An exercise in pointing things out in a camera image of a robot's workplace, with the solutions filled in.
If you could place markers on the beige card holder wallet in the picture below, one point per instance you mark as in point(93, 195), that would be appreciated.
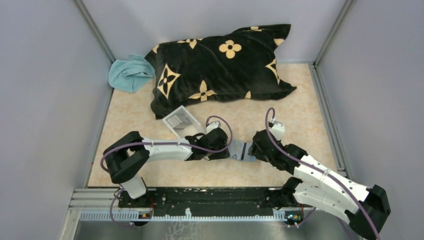
point(239, 150)

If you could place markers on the black floral pillow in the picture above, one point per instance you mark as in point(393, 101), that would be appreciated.
point(223, 68)

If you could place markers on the white plastic card box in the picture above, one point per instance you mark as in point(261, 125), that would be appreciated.
point(195, 128)

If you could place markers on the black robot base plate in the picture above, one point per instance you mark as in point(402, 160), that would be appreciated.
point(212, 201)

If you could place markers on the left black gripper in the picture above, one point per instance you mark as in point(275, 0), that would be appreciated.
point(223, 154)

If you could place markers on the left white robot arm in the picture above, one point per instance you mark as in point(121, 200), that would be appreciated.
point(128, 155)

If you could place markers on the white cards stack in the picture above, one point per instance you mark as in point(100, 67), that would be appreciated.
point(178, 122)

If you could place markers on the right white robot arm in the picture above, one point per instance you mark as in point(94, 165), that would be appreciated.
point(365, 209)

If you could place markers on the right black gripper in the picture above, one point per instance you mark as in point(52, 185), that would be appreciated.
point(254, 151)

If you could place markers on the light blue cloth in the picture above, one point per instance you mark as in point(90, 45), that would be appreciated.
point(130, 75)

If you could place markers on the aluminium frame rail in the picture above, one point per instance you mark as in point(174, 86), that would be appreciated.
point(102, 204)

